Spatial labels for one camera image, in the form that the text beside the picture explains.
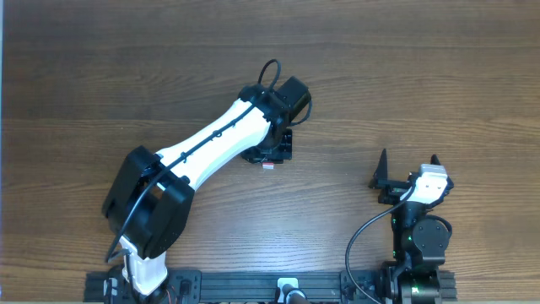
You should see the mounting rail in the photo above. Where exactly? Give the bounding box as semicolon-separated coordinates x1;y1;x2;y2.
84;269;459;304

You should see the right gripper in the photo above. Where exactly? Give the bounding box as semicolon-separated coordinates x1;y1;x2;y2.
368;148;442;206

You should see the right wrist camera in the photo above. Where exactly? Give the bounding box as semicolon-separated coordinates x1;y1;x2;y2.
408;163;449;205

